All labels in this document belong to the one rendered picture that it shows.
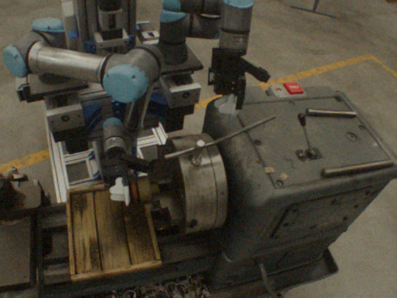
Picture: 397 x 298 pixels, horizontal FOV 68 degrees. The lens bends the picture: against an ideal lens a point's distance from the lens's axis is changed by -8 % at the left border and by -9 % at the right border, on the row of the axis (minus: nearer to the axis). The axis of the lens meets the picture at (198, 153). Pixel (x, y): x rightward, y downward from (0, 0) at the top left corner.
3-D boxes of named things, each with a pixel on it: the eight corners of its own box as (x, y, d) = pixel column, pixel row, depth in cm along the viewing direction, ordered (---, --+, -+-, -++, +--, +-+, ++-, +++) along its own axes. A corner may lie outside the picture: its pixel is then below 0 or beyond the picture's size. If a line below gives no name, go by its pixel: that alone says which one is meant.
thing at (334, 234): (260, 230, 220) (306, 145, 156) (288, 294, 190) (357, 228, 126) (176, 247, 203) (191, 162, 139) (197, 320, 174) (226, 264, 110)
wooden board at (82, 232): (142, 184, 128) (142, 177, 125) (161, 267, 106) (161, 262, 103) (67, 194, 120) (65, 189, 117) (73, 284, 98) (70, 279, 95)
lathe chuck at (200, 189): (183, 164, 127) (196, 114, 100) (203, 240, 112) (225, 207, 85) (161, 167, 124) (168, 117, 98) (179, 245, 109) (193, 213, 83)
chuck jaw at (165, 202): (186, 186, 100) (196, 217, 92) (184, 196, 104) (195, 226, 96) (151, 192, 97) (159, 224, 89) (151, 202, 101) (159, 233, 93)
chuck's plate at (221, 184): (191, 162, 127) (207, 113, 101) (213, 238, 113) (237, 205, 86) (183, 164, 127) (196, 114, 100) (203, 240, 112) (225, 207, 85)
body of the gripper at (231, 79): (207, 86, 88) (209, 44, 81) (235, 84, 91) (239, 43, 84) (216, 98, 82) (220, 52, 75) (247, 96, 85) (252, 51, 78)
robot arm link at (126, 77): (31, 57, 112) (161, 83, 101) (4, 78, 102) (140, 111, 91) (23, 28, 103) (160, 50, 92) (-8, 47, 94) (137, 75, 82)
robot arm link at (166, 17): (159, 28, 136) (160, -1, 126) (189, 30, 137) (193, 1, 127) (158, 42, 128) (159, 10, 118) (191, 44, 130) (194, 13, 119)
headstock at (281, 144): (307, 145, 156) (339, 81, 127) (357, 228, 126) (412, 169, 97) (191, 162, 139) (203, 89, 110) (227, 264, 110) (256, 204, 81)
